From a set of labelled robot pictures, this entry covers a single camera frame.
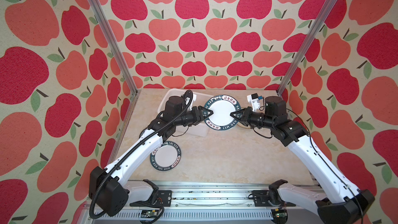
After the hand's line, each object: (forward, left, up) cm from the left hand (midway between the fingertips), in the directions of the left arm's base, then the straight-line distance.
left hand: (213, 116), depth 68 cm
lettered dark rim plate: (-7, +25, -30) cm, 39 cm away
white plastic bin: (+8, +6, -24) cm, 26 cm away
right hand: (+1, -10, +1) cm, 10 cm away
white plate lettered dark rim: (+6, -5, -1) cm, 8 cm away
